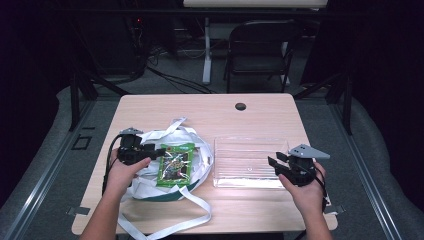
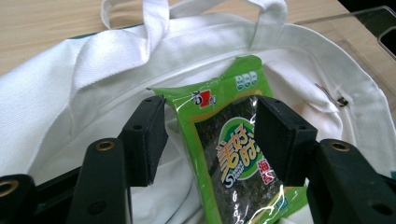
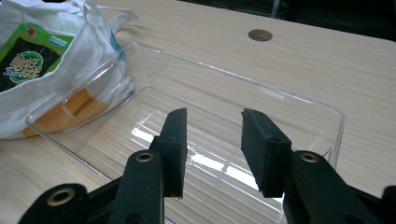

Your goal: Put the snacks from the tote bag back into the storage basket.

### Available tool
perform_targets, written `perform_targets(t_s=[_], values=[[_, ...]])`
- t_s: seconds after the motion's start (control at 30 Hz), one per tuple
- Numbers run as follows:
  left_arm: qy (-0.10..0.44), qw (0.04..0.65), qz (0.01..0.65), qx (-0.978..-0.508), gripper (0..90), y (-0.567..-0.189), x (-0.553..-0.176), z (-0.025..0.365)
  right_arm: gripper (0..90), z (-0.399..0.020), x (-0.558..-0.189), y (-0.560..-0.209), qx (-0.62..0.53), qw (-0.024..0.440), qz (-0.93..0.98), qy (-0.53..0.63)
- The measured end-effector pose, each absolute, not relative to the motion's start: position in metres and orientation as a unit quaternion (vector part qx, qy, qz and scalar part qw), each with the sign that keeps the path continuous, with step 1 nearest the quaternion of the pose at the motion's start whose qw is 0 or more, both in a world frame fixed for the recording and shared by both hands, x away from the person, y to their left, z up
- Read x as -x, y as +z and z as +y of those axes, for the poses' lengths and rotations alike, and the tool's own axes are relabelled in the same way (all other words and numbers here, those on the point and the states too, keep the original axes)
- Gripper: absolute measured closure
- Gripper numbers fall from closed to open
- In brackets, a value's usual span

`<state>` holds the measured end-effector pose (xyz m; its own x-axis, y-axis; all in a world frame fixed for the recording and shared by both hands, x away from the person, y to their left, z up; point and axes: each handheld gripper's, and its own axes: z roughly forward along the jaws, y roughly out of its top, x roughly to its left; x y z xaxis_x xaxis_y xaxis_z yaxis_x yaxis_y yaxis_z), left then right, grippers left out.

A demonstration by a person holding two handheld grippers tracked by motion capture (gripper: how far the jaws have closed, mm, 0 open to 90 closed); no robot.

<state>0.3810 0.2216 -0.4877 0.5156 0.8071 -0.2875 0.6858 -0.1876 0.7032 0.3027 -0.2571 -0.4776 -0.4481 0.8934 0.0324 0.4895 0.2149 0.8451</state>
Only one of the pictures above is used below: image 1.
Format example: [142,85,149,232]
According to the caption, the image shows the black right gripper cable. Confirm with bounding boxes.
[294,164,330,240]

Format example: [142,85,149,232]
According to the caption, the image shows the person's left hand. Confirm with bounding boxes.
[105,148,153,202]

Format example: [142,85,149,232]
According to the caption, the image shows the black folding chair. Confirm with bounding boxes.
[223,19,297,94]

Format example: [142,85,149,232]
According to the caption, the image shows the black floor cables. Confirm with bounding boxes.
[146,46,216,95]

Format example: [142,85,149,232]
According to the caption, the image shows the dark equipment with red light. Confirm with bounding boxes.
[96,13,149,79]

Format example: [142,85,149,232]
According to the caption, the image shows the white tote bag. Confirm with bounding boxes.
[117,116,214,240]

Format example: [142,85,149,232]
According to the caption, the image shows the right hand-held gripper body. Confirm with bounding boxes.
[279,143,331,188]

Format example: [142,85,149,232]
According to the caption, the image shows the clear plastic container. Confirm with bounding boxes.
[212,135,292,190]

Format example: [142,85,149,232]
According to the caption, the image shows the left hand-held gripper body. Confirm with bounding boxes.
[116,127,158,167]

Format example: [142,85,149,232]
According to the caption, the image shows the white desk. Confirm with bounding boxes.
[182,0,329,85]

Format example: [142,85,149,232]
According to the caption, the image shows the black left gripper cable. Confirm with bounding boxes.
[101,134,123,196]

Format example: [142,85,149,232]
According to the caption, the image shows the black metal stand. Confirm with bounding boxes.
[68,71,131,132]
[293,71,354,136]

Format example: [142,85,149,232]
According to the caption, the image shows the aluminium floor rail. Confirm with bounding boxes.
[328,103,405,240]
[0,99,98,240]

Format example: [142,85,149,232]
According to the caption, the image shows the grey tape piece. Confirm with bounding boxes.
[323,204,346,215]
[66,206,91,216]

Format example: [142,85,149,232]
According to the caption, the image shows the person's right hand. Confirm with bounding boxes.
[278,162,329,218]

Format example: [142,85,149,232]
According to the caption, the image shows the green snack packet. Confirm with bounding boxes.
[156,142,196,189]

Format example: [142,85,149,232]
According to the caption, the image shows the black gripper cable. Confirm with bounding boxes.
[101,134,123,196]
[294,164,330,240]

